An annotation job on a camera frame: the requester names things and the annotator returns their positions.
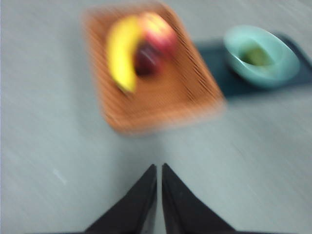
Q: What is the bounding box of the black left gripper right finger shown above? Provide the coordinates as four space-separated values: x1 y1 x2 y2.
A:
161 162 241 234

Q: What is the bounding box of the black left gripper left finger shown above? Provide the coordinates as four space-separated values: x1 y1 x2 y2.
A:
84 163 158 234

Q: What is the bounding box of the teal bowl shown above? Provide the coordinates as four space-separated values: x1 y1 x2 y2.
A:
223 25 301 89

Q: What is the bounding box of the green avocado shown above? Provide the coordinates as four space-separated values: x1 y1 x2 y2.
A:
240 46 273 67

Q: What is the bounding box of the brown wicker basket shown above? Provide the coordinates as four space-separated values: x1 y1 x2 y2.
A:
81 2 228 137

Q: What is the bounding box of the black rectangular tray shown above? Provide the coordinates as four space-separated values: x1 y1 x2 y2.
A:
195 30 312 98

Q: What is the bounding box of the dark purple plum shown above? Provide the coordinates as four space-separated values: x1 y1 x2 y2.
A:
135 42 163 78

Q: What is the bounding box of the yellow banana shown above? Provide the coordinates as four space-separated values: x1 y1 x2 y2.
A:
106 16 145 95

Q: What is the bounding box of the red peach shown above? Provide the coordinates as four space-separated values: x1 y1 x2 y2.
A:
140 12 179 58

